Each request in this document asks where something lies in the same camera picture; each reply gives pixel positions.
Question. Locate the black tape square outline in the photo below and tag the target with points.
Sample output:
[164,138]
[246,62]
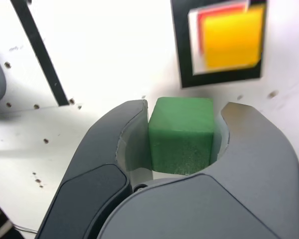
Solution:
[184,62]

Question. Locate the yellow cube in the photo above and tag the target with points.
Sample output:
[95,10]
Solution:
[231,39]

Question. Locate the green cube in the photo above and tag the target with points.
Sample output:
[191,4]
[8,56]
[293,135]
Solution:
[180,129]

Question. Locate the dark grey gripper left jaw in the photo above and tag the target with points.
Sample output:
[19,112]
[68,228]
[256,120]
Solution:
[94,154]

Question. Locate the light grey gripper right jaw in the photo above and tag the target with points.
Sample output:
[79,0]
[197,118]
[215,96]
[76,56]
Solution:
[251,186]

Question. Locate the black tape strip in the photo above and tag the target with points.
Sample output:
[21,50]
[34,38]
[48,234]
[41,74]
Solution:
[44,57]

